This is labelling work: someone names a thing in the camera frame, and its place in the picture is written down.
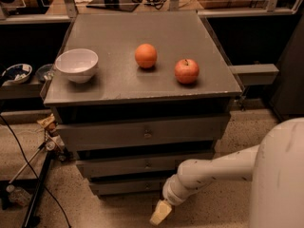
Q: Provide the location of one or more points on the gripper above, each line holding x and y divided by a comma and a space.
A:
171, 194

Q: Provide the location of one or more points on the grey bottom drawer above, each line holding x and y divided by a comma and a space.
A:
117, 187

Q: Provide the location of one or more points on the grey drawer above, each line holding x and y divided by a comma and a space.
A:
138, 164
140, 132
117, 187

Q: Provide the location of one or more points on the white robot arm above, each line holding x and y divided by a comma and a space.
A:
275, 168

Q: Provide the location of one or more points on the grey middle drawer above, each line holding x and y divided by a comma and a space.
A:
138, 164

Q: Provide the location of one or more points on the grey top drawer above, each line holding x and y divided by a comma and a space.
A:
140, 132

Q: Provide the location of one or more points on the grey drawer cabinet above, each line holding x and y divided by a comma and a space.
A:
121, 90

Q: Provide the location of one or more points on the black tripod stand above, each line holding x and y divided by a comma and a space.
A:
30, 220

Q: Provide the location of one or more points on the red apple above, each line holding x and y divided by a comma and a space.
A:
186, 71

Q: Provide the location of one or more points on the crumpled snack wrapper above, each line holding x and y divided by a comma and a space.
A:
49, 124

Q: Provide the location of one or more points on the clear plastic bottle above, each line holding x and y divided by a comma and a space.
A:
18, 195

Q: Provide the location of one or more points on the orange fruit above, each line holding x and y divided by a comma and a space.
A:
145, 56

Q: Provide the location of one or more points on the grey side shelf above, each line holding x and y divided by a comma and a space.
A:
255, 75

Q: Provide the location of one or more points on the white ceramic bowl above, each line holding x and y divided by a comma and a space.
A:
78, 65

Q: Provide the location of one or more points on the small dark bowl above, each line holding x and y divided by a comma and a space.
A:
45, 73

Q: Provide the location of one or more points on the blue patterned bowl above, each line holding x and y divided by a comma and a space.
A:
18, 74

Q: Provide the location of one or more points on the black monitor base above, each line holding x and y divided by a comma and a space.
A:
117, 5

